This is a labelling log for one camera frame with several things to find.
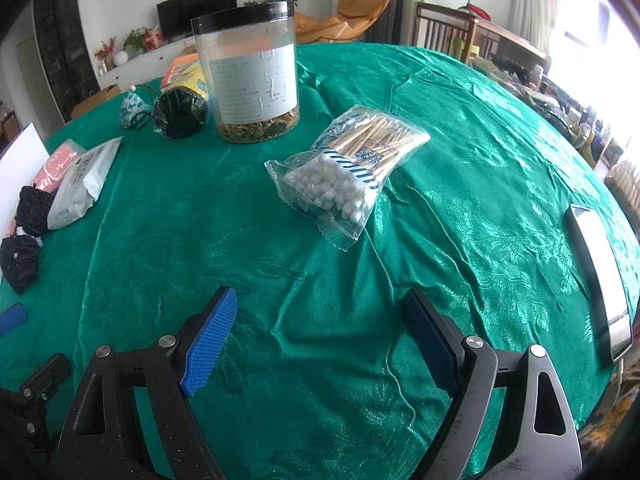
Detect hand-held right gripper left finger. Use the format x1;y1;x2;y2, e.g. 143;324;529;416
54;286;239;480

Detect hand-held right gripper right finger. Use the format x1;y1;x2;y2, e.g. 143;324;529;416
402;287;583;480

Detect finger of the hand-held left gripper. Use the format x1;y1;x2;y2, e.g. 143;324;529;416
0;302;27;338
19;353;72;404

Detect cotton swab pack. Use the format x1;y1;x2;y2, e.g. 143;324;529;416
264;105;432;252

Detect black yellow package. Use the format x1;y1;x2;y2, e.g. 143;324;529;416
152;62;211;140

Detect green satin tablecloth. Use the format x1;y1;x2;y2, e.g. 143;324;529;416
0;42;636;480

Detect white plastic pouch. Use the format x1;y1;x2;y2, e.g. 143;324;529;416
46;136;124;231

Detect pink packet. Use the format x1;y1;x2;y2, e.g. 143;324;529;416
34;140;86;196

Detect white cardboard box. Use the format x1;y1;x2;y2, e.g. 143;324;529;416
0;121;51;241

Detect smartphone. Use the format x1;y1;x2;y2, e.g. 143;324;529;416
565;205;635;363

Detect brown cardboard box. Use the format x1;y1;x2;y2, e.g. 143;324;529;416
70;85;122;120

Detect teal patterned fabric ornament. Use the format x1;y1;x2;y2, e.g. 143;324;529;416
119;86;157;128

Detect clear jar with black lid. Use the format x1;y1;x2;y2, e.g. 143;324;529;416
191;1;302;146

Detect orange book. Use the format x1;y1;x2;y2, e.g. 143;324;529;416
161;52;201;86

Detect black display cabinet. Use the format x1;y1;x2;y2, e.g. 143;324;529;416
32;0;101;123

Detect cluttered pile of goods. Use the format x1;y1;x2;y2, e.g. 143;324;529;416
470;52;640;211

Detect red flowers in vase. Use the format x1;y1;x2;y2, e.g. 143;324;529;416
94;36;118;73

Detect white TV cabinet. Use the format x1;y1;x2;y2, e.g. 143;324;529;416
96;35;198;92

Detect green red flower arrangement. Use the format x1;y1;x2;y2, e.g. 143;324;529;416
122;26;165;53

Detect dark wooden chair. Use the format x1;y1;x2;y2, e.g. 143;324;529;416
414;1;551;68

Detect black television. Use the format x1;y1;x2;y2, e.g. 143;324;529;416
156;0;238;41

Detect orange lounge chair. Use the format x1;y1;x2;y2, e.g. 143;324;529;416
292;0;391;45

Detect white curtain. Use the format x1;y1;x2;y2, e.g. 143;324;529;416
510;0;571;66

